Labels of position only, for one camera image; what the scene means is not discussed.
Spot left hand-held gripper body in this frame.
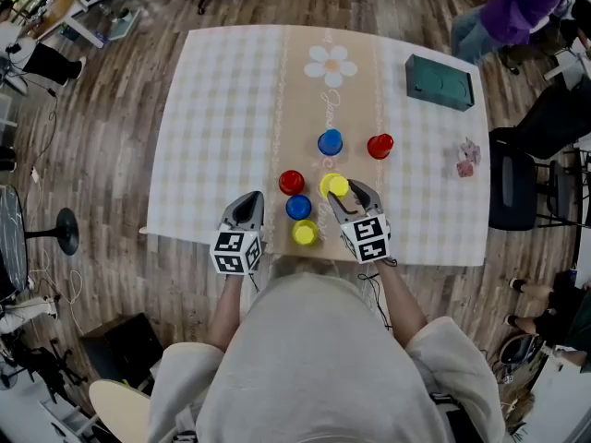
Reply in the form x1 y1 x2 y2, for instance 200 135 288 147
210 221 268 277

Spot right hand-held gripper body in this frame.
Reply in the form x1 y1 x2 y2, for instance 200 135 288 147
339 213 392 266

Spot yellow paper cup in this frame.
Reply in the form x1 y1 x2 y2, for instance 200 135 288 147
320 172 351 200
291 219 320 247

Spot blue paper cup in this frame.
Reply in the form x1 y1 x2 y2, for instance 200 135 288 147
284 194 313 221
317 128 344 157

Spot red paper cup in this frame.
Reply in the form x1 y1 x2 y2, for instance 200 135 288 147
367 132 395 161
278 169 306 197

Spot person's left forearm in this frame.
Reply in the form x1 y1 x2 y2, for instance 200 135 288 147
207 272 246 354

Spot person's right forearm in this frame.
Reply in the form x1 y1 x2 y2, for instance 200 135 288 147
376 260 428 348

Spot checked flower tablecloth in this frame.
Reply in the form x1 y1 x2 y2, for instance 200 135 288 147
146 24 491 267

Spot person's white shirt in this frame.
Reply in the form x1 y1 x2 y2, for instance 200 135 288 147
147 272 507 443

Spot dark green box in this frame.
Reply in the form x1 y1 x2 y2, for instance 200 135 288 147
404 53 476 114

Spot black floor box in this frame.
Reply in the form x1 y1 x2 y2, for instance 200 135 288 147
78 311 165 391

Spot black round stand base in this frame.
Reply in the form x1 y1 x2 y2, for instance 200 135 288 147
22 208 79 256

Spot black folding chair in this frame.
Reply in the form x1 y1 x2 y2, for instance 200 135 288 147
535 148 591 230

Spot grey backpack rig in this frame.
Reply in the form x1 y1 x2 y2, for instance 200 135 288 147
498 334 546 377

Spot round wooden stool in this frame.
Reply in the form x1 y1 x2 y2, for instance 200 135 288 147
87 378 153 443

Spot green floor tray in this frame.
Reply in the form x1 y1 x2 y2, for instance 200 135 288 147
108 9 139 41

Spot dark marble round table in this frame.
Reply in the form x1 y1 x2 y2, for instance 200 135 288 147
0 185 30 294

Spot white floor cable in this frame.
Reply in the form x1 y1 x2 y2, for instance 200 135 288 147
27 246 87 336

